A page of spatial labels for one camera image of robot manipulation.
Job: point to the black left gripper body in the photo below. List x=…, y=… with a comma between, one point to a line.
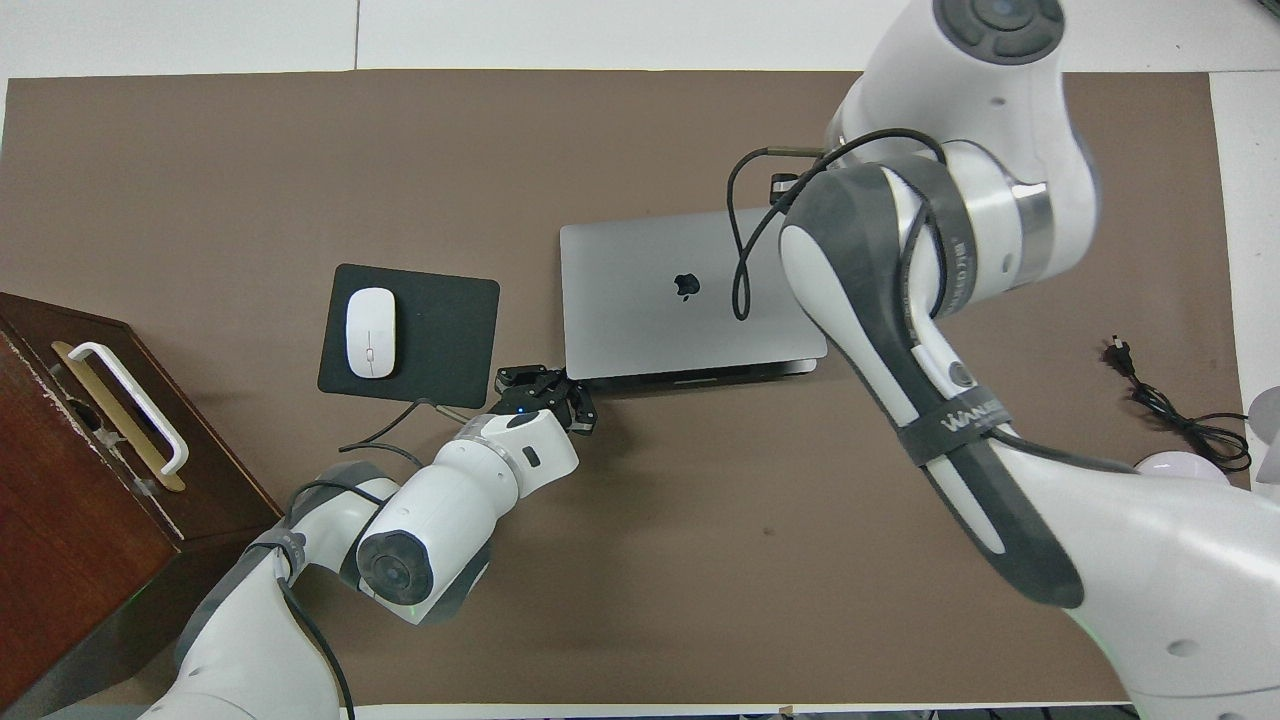
x=540, y=398

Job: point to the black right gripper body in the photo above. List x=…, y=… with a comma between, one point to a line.
x=785, y=185

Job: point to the silver laptop computer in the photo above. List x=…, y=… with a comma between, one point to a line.
x=640, y=300

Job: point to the large brown table mat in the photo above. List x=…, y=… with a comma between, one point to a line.
x=700, y=550

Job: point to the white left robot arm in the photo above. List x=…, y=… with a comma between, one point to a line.
x=440, y=520

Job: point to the dark brown wooden box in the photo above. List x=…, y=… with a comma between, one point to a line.
x=80, y=560

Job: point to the black mouse pad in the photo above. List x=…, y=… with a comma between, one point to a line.
x=445, y=340

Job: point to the white computer mouse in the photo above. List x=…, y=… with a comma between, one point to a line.
x=371, y=333

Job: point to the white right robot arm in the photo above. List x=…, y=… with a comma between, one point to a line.
x=1150, y=560

